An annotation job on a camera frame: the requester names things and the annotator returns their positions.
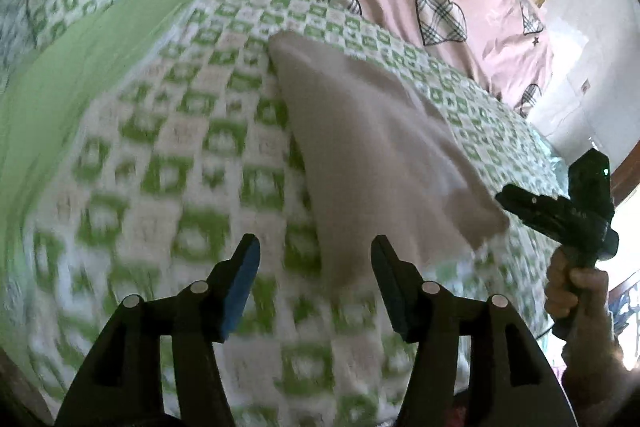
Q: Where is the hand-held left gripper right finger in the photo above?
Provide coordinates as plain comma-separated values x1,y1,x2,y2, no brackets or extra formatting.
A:
370,234,581,427

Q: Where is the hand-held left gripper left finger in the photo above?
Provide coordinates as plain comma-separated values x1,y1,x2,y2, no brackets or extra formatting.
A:
54,233,262,427

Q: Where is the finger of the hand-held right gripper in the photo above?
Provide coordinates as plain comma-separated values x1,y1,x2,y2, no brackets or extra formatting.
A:
495,183,568,235

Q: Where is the beige knit sweater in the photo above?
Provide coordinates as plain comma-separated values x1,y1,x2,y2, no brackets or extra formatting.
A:
267,29,512,289

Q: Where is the person's right forearm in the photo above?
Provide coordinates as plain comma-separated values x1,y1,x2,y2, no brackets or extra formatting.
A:
560,312,640,427

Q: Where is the person's right hand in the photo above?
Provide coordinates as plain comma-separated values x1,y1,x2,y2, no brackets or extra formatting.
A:
544,249,615,333

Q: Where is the brown wooden furniture edge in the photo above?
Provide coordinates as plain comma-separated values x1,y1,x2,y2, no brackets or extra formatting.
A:
611,157,640,210

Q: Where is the green checkered blanket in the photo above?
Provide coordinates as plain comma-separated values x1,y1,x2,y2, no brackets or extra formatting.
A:
0,0,573,427

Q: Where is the floral bed sheet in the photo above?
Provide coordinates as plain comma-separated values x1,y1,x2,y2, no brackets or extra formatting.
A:
0,0,38,82

